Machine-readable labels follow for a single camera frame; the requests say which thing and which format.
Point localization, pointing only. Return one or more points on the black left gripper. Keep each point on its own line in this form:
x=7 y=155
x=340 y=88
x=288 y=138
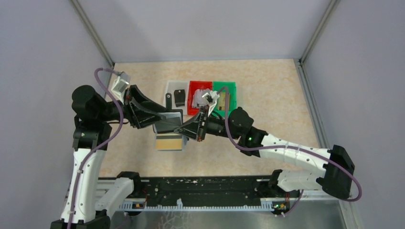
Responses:
x=132 y=107

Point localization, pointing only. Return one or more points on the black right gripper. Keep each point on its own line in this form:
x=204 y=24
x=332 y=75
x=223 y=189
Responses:
x=202 y=125

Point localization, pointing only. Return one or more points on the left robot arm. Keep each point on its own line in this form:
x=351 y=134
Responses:
x=92 y=134

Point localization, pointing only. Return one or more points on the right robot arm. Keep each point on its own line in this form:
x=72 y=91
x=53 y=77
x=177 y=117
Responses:
x=330 y=170

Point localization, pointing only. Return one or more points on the silver VIP card stack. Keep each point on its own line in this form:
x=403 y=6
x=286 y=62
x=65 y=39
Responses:
x=197 y=99

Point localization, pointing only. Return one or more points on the black VIP card stack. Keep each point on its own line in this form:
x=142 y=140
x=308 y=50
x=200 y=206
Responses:
x=179 y=97

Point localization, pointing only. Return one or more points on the gold VIP card stack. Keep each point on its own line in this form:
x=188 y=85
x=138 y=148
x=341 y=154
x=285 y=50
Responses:
x=222 y=106

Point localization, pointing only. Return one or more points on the red plastic bin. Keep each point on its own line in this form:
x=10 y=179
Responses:
x=193 y=86

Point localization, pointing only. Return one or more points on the white plastic bin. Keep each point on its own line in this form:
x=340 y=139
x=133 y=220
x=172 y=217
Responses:
x=173 y=85

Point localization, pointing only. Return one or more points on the green plastic bin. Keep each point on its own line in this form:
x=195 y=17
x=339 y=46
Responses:
x=217 y=85

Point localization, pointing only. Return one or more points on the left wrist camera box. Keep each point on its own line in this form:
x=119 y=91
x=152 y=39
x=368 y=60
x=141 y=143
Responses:
x=119 y=85

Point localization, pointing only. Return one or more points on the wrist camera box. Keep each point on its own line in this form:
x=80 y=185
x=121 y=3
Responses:
x=210 y=98
x=119 y=85

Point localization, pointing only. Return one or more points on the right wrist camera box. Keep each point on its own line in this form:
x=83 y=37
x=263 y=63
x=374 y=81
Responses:
x=210 y=98

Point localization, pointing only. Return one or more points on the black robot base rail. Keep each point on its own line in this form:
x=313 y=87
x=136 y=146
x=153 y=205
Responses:
x=226 y=193

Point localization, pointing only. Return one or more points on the grey aluminium frame rail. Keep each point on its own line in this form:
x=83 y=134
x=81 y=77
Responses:
x=305 y=66

